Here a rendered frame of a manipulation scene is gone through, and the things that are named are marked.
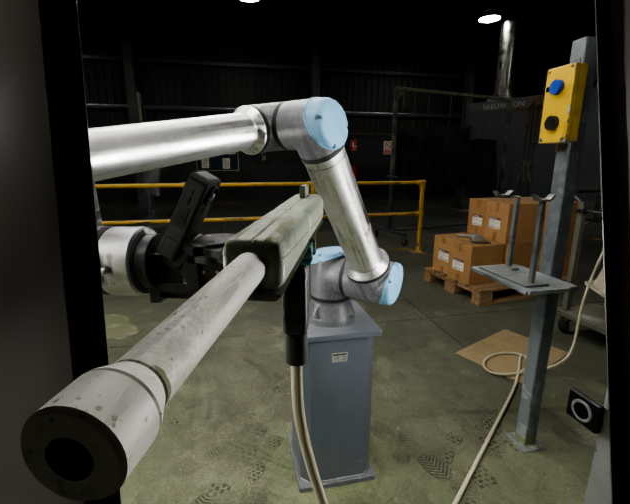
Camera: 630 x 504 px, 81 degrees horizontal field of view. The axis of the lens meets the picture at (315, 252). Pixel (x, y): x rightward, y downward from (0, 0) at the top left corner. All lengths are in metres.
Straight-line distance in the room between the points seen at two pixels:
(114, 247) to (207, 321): 0.34
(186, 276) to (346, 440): 1.22
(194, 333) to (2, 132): 0.17
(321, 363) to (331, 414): 0.22
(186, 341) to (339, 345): 1.21
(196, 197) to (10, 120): 0.22
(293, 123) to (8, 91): 0.68
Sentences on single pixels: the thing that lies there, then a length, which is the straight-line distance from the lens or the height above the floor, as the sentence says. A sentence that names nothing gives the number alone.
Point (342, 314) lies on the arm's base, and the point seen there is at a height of 0.68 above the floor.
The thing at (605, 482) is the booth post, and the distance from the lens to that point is 1.49.
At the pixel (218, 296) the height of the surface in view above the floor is 1.15.
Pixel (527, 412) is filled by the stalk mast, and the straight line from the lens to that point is 1.98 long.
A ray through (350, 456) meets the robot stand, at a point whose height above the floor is 0.12.
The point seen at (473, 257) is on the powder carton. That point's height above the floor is 0.41.
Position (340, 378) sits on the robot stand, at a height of 0.46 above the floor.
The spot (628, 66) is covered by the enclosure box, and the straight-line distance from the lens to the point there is 0.61.
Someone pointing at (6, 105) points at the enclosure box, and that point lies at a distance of 0.29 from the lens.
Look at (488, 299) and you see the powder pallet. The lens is 3.63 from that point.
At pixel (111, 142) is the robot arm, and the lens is 0.72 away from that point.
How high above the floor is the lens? 1.22
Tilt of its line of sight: 13 degrees down
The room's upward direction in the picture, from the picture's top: straight up
